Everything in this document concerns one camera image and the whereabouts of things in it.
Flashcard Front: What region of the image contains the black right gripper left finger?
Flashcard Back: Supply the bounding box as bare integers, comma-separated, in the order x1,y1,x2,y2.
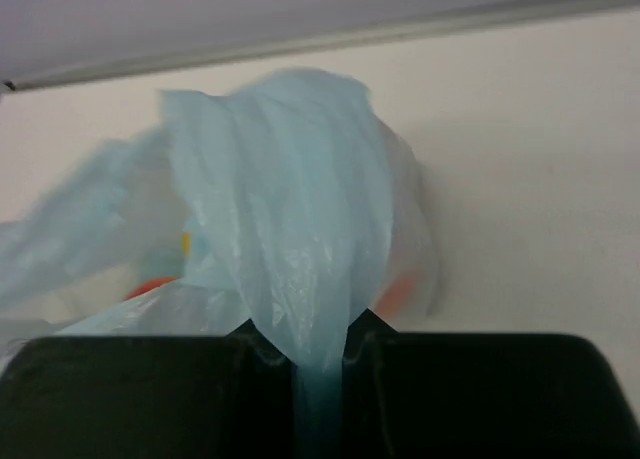
1,323,294,458

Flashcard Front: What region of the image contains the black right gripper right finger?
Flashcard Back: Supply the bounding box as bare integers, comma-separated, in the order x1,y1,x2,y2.
342,311,639,458

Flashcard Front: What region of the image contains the blue printed plastic bag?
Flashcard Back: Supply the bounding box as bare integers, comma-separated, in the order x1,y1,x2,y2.
1,69,439,456

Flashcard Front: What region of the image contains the orange fake fruit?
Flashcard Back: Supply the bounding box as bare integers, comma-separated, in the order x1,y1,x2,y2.
125,276,176,300

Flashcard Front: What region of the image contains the yellow fake fruit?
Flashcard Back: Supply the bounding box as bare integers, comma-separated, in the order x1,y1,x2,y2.
181,231,191,256

